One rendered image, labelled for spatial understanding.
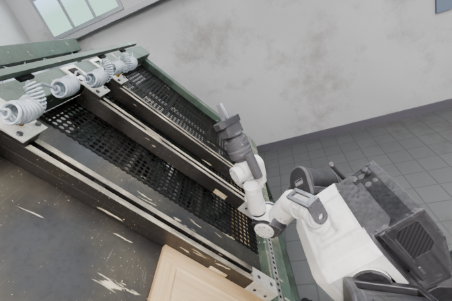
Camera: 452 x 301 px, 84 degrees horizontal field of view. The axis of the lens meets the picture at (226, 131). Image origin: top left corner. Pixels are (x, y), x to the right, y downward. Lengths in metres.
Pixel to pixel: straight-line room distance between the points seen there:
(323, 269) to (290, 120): 3.06
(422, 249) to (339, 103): 3.02
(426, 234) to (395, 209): 0.08
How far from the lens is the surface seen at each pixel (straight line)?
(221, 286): 1.03
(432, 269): 0.82
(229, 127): 0.87
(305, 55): 3.40
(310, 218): 0.64
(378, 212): 0.70
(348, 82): 3.59
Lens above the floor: 1.89
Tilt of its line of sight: 22 degrees down
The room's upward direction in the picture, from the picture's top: 22 degrees counter-clockwise
